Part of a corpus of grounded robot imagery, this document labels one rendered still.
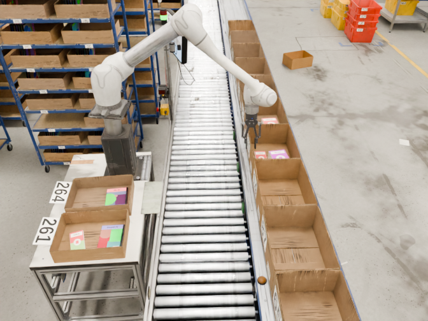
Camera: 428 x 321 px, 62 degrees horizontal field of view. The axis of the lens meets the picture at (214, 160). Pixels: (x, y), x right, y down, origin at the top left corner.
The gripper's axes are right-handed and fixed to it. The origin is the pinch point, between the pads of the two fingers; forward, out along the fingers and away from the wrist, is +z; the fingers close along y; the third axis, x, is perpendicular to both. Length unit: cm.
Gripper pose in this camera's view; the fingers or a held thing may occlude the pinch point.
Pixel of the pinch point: (250, 143)
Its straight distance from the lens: 235.6
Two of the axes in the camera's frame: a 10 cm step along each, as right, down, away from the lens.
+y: -10.0, 0.2, -0.2
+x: 0.3, 3.1, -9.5
